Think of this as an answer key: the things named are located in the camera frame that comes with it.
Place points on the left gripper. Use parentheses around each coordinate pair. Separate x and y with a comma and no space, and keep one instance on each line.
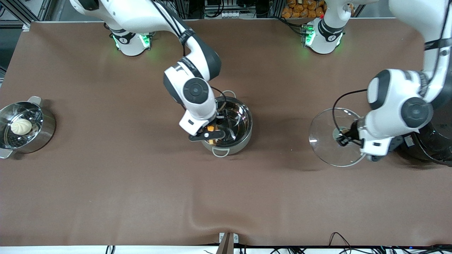
(351,133)

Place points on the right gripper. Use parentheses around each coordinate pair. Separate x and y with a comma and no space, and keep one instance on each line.
(219,124)

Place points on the yellow corn cob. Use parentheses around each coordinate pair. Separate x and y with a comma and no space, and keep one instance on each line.
(211,128)

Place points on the glass pot lid with knob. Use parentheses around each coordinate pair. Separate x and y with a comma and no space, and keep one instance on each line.
(325,141)

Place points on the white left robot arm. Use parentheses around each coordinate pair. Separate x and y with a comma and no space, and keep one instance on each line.
(395,95)

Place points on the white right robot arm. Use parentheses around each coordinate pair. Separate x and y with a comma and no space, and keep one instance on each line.
(141,14)

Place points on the steel steamer pot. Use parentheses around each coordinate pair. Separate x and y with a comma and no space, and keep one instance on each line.
(44,134)

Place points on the black rice cooker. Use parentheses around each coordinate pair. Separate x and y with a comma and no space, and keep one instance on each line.
(434,148)

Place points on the brown table mat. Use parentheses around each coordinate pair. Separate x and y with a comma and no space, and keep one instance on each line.
(141,197)

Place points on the white power strip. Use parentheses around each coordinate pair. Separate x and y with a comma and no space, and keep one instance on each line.
(230,14)

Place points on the bag of orange bread rolls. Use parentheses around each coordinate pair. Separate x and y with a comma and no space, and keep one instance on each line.
(303,8)

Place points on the white steamed bun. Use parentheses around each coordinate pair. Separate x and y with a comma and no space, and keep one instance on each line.
(21,126)

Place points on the metal bracket at table edge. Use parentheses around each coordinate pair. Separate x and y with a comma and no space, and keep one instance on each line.
(228,241)

